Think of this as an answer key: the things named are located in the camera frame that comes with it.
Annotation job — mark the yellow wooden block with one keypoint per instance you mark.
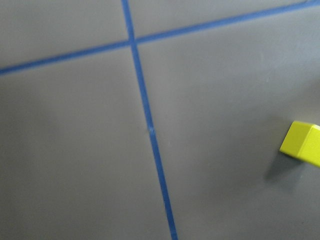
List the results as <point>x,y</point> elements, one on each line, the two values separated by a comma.
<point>302,142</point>

